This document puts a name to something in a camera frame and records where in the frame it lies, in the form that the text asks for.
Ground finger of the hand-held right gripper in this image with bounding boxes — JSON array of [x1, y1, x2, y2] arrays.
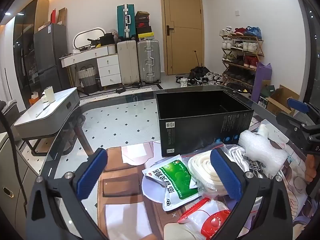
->
[[287, 98, 320, 124], [276, 112, 316, 141]]

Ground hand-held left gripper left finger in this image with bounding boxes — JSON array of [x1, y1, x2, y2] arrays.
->
[[25, 148, 110, 240]]

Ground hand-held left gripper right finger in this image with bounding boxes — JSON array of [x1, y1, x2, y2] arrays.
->
[[210, 148, 293, 240]]

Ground bag of white shoelaces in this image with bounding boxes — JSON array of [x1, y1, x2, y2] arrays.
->
[[222, 142, 258, 180]]

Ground white cable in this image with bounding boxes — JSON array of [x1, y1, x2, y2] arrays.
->
[[187, 151, 229, 198]]

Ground white bubble wrap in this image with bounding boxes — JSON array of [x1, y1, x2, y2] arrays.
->
[[237, 130, 288, 175]]

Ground red white zip bag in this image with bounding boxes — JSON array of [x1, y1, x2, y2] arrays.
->
[[177, 197, 234, 240]]

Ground black cardboard box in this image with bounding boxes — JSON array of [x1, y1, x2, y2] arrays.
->
[[155, 90, 254, 157]]

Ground person's right hand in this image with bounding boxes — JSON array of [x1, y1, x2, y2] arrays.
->
[[304, 154, 317, 183]]

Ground open cardboard box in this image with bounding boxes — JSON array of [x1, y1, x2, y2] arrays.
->
[[264, 84, 301, 117]]

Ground printed desk mat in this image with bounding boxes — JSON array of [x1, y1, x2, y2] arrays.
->
[[96, 116, 316, 240]]

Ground dark green box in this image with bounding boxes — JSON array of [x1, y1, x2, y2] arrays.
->
[[258, 85, 273, 106]]

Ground purple yoga mat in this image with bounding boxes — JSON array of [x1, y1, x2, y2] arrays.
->
[[251, 62, 272, 103]]

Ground white paper sheet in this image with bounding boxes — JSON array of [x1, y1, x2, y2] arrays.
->
[[122, 144, 152, 166]]

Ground green white packet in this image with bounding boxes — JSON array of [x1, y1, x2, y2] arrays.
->
[[142, 155, 200, 212]]

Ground grey coffee table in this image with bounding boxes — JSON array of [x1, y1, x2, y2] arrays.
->
[[12, 88, 81, 156]]

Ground white cup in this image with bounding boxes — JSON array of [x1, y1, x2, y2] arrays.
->
[[44, 86, 56, 104]]

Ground woven basket bag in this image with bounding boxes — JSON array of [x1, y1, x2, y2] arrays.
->
[[77, 64, 99, 94]]

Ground black white patterned rug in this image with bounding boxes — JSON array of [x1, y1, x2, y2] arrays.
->
[[79, 82, 164, 98]]

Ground scattered shoes pile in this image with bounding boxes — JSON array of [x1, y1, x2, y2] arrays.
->
[[175, 66, 226, 88]]

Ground grey armchair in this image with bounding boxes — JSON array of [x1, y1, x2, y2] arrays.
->
[[0, 99, 20, 133]]

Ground black umbrella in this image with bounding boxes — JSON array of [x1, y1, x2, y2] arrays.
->
[[190, 50, 210, 74]]

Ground white vanity desk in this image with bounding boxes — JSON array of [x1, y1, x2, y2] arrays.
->
[[59, 45, 122, 87]]

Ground beige suitcase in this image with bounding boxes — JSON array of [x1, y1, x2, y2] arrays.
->
[[117, 40, 140, 85]]

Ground grey refrigerator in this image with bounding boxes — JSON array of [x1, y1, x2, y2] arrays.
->
[[33, 24, 71, 93]]

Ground silver suitcase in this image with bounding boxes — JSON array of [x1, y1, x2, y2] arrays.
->
[[137, 39, 161, 83]]

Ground black bag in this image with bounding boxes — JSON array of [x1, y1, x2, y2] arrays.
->
[[99, 33, 116, 46]]

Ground dark wardrobe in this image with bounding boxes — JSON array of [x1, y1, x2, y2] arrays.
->
[[13, 0, 49, 108]]

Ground wooden door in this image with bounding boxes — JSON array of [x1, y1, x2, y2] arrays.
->
[[160, 0, 202, 76]]

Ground oval white framed mirror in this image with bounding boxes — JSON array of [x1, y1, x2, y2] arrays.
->
[[73, 26, 107, 51]]

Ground grey plush toy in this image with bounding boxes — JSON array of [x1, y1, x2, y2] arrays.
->
[[109, 29, 121, 43]]

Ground teal suitcase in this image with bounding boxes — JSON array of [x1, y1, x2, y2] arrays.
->
[[117, 4, 137, 41]]

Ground flat cardboard piece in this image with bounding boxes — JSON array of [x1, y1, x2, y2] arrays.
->
[[58, 7, 68, 25]]

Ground black shoe box brown lid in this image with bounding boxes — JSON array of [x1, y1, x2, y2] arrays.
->
[[135, 11, 150, 22]]

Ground grey cabinet gold handle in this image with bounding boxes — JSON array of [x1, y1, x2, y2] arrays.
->
[[0, 132, 41, 232]]

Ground black cable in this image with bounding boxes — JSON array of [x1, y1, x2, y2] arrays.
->
[[0, 112, 28, 207]]

